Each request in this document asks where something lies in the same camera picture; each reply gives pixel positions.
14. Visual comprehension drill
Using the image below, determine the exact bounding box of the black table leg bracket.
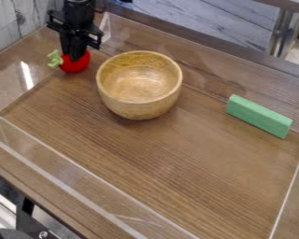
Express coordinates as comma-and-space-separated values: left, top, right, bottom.
16, 197, 62, 239

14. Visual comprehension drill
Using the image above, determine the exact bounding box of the metal table leg background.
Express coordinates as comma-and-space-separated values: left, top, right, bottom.
269, 9, 299, 59

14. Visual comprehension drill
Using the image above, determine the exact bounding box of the wooden bowl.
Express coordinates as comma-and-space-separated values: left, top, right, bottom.
96, 50, 183, 120

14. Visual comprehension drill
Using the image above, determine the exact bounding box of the clear acrylic front barrier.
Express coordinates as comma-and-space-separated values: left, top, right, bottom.
0, 116, 198, 239

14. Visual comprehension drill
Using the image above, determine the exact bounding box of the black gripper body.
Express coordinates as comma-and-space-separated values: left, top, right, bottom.
47, 10, 103, 49

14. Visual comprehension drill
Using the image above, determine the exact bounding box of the green rectangular block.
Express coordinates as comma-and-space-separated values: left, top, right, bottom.
227, 94, 293, 139

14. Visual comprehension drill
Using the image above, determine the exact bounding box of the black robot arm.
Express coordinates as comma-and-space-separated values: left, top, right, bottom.
47, 0, 106, 61

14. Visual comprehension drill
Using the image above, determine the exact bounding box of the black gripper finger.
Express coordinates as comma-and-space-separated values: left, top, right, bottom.
70, 35, 88, 61
60, 31, 71, 54

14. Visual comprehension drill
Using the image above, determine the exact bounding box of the red plush tomato fruit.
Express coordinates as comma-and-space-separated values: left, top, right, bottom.
47, 50, 91, 74

